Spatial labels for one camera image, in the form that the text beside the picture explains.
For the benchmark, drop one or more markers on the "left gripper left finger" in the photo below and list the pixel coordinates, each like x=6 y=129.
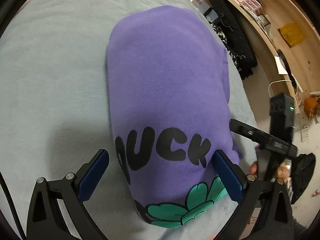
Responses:
x=67 y=194

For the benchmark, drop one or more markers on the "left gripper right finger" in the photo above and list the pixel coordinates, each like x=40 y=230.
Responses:
x=275 y=220

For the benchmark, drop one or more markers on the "purple zip hoodie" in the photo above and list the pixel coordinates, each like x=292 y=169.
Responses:
x=168 y=85

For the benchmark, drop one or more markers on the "black patterned hanging clothes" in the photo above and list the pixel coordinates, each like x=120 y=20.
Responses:
x=223 y=20

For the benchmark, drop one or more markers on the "person right hand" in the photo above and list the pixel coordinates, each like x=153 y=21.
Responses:
x=282 y=172

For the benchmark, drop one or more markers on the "blue-grey bed blanket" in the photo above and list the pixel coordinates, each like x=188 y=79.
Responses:
x=55 y=118

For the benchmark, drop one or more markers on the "wooden shelf unit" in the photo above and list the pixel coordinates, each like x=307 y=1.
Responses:
x=303 y=59

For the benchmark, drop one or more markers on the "yellow bag on shelf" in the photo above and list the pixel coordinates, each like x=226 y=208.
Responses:
x=292 y=34

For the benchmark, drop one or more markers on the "pink boxes on shelf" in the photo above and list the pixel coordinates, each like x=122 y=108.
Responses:
x=253 y=5

